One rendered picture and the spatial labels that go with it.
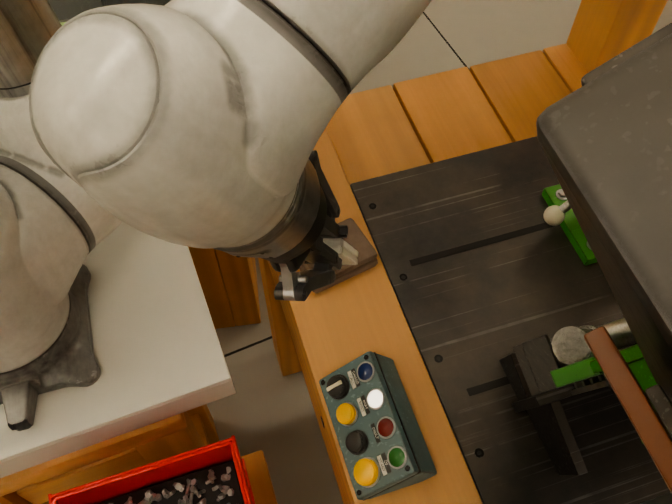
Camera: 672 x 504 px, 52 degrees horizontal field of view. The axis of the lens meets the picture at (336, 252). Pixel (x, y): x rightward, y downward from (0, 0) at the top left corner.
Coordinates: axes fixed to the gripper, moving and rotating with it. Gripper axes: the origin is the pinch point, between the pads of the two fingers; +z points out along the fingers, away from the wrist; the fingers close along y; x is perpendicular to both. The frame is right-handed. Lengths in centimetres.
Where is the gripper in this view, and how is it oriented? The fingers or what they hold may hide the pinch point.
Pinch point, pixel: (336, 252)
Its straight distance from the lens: 68.7
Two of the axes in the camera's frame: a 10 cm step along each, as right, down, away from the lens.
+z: 2.5, 1.8, 9.5
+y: -0.8, 9.8, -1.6
